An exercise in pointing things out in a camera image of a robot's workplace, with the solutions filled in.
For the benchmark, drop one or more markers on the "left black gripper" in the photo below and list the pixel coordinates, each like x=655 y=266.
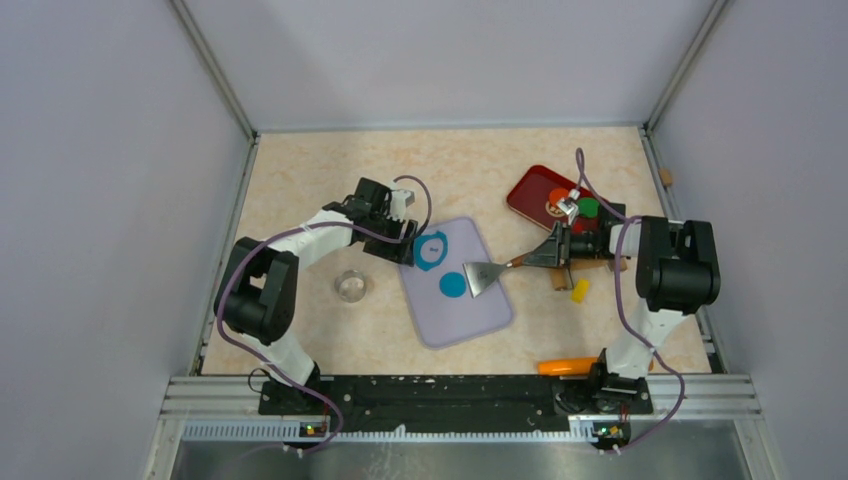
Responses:
x=394 y=251

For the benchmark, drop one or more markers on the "orange carrot toy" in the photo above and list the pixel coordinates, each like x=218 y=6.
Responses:
x=565 y=367

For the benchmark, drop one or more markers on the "red dough disc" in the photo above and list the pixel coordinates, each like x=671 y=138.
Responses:
x=584 y=225

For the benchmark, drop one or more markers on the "small wooden block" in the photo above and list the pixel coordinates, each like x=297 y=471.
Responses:
x=666 y=177

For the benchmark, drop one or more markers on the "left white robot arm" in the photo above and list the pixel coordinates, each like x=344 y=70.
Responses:
x=255 y=304

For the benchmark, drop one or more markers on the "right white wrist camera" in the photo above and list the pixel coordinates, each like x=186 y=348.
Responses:
x=568 y=206

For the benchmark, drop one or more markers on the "green dough disc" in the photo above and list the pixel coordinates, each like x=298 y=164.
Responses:
x=588 y=207

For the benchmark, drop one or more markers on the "round blue dough wrapper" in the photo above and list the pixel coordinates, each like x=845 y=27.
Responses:
x=453 y=285

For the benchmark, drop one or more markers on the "orange dough disc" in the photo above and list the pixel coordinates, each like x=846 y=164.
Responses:
x=557 y=195

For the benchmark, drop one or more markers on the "wooden rolling pin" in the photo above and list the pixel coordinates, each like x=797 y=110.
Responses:
x=561 y=278

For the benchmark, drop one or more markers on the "blue dough piece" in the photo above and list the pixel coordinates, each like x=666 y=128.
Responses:
x=430 y=250

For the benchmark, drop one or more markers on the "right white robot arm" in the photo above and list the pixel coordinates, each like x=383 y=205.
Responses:
x=677 y=272

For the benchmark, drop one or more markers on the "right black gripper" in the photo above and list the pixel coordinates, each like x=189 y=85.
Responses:
x=561 y=244

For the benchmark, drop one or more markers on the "metal scraper wooden handle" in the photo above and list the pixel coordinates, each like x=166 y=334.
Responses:
x=482 y=275

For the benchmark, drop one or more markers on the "lavender plastic tray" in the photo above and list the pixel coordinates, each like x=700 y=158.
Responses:
x=440 y=321

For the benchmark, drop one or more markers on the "red plate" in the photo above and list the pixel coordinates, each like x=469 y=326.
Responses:
x=529 y=197

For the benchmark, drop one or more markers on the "yellow block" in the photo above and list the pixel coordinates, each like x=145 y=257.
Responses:
x=580 y=290

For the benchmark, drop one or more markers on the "round metal cutter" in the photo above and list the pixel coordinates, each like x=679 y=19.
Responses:
x=351 y=286

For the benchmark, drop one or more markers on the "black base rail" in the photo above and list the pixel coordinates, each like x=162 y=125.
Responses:
x=450 y=403

